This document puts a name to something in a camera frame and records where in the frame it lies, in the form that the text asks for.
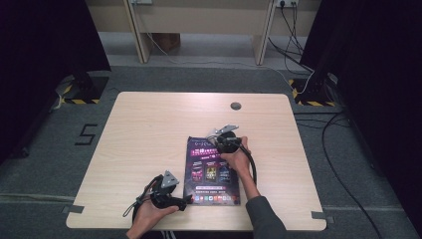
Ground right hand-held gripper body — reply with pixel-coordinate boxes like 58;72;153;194
211;123;243;154

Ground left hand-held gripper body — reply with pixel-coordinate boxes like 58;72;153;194
145;170;181;211

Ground white waffle cloth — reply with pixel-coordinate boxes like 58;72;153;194
206;127;223;141

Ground magazine with reddish cover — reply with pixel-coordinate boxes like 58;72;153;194
182;134;241;206

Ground person's right hand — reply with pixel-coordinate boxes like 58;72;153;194
220;135;254;177

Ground person's left hand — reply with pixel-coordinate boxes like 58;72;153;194
126;198;181;239

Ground stand base with hazard tape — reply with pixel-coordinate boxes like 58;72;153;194
288;73;337;108
54;72;110;106

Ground grey floor tape piece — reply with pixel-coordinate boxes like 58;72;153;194
61;204;86;215
311;210;335;224

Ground brown cardboard box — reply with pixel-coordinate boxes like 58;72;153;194
152;33;182;53

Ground black curtain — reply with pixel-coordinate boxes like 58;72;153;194
0;0;111;164
300;0;422;230

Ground right hand-held gripper black cable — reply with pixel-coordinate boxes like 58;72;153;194
238;145;259;185

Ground long white floor cable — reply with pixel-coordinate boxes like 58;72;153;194
145;33;294;92

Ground long black floor cable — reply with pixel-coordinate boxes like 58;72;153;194
293;111;384;239

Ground black cables from wall socket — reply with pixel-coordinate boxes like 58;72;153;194
268;0;315;74

